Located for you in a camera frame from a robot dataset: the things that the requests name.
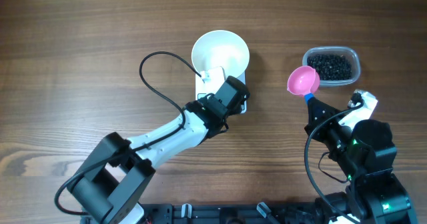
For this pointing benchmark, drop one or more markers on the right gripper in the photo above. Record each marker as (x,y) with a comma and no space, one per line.
(314,116)

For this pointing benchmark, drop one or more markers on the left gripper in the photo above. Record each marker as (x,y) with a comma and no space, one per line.
(237,110)

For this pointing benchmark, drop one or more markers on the pink scoop blue handle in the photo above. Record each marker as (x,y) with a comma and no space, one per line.
(303,82)

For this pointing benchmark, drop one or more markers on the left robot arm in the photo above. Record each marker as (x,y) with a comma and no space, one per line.
(111,180)

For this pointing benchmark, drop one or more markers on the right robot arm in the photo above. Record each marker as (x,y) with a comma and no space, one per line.
(364,151)

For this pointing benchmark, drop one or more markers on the white digital kitchen scale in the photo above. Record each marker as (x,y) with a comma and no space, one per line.
(198,93)

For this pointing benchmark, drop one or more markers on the white bowl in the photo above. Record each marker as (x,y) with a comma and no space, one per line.
(221,48)

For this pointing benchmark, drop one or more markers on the black beans pile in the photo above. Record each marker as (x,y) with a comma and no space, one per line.
(330,67)

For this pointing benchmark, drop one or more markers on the clear plastic container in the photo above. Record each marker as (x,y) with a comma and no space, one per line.
(347,52)

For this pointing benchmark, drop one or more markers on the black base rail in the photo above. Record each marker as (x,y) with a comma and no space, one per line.
(288,213)

